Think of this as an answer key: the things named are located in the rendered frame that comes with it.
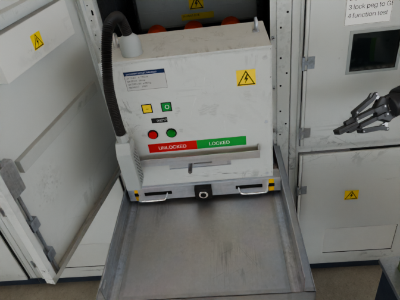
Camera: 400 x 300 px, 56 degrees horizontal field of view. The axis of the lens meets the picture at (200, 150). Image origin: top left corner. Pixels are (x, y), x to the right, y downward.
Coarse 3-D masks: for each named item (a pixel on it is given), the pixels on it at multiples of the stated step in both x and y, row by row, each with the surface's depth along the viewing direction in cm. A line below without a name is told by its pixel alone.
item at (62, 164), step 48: (48, 0) 112; (0, 48) 91; (48, 48) 108; (96, 48) 134; (0, 96) 95; (48, 96) 114; (96, 96) 141; (0, 144) 96; (48, 144) 112; (96, 144) 142; (0, 192) 94; (48, 192) 115; (96, 192) 143; (48, 240) 116
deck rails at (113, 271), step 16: (272, 192) 135; (128, 208) 137; (288, 208) 119; (128, 224) 131; (288, 224) 122; (112, 240) 117; (128, 240) 125; (288, 240) 117; (112, 256) 116; (288, 256) 113; (112, 272) 115; (288, 272) 108; (112, 288) 111; (304, 288) 102
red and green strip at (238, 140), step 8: (240, 136) 122; (152, 144) 124; (160, 144) 124; (168, 144) 124; (176, 144) 124; (184, 144) 124; (192, 144) 124; (200, 144) 124; (208, 144) 124; (216, 144) 124; (224, 144) 123; (232, 144) 123; (240, 144) 123; (152, 152) 126
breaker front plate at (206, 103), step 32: (128, 64) 108; (160, 64) 107; (192, 64) 107; (224, 64) 107; (256, 64) 107; (128, 96) 114; (160, 96) 114; (192, 96) 113; (224, 96) 113; (256, 96) 113; (128, 128) 120; (160, 128) 120; (192, 128) 120; (224, 128) 120; (256, 128) 120; (256, 160) 127
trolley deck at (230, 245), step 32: (288, 192) 135; (160, 224) 130; (192, 224) 128; (224, 224) 126; (256, 224) 125; (128, 256) 120; (160, 256) 119; (192, 256) 118; (224, 256) 116; (256, 256) 115; (128, 288) 111; (160, 288) 110; (192, 288) 108; (224, 288) 107; (256, 288) 106; (288, 288) 105
